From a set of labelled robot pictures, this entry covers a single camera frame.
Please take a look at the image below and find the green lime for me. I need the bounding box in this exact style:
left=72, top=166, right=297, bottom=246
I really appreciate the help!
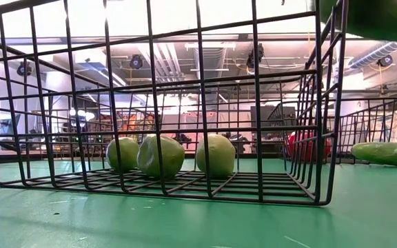
left=195, top=133, right=236, bottom=179
left=105, top=136, right=140, bottom=172
left=136, top=134, right=186, bottom=180

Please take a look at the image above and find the black pole stand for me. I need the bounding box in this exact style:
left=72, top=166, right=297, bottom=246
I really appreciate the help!
left=234, top=134, right=246, bottom=154

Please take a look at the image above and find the dark grey cabinet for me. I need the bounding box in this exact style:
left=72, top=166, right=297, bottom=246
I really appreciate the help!
left=250, top=105, right=296, bottom=154

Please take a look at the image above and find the green table mat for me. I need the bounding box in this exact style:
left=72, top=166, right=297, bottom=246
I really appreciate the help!
left=0, top=157, right=397, bottom=248

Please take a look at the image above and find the green cucumber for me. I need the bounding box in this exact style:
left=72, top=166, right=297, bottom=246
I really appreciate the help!
left=350, top=141, right=397, bottom=169

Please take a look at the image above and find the large black wire basket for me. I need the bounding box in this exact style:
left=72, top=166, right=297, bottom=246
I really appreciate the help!
left=0, top=0, right=349, bottom=207

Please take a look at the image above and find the gold wire basket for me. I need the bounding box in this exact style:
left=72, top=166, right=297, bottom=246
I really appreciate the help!
left=29, top=99, right=158, bottom=161

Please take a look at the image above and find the small black wire basket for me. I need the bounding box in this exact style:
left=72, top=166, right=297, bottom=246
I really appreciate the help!
left=270, top=97, right=397, bottom=163

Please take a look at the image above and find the silver ventilation duct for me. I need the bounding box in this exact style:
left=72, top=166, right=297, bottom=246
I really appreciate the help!
left=348, top=41, right=397, bottom=70

